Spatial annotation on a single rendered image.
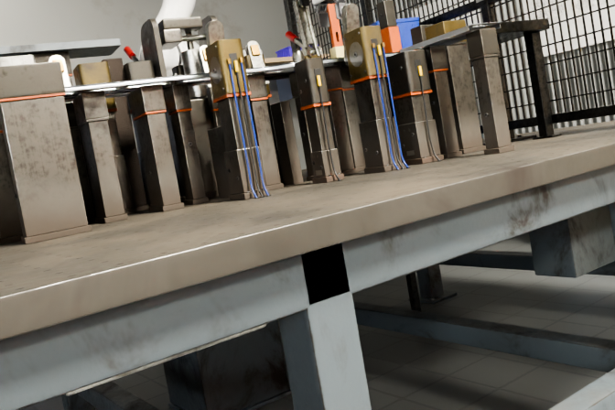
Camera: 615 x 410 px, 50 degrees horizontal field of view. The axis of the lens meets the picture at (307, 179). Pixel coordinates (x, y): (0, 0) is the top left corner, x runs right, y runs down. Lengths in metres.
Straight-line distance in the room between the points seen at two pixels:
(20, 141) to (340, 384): 0.75
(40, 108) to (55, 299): 0.70
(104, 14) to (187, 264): 4.08
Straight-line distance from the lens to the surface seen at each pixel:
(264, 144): 1.61
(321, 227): 0.82
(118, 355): 0.75
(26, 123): 1.33
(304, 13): 1.98
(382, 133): 1.56
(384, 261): 0.94
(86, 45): 1.86
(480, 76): 1.59
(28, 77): 1.34
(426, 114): 1.65
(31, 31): 4.58
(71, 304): 0.69
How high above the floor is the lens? 0.79
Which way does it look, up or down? 3 degrees down
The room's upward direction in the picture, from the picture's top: 10 degrees counter-clockwise
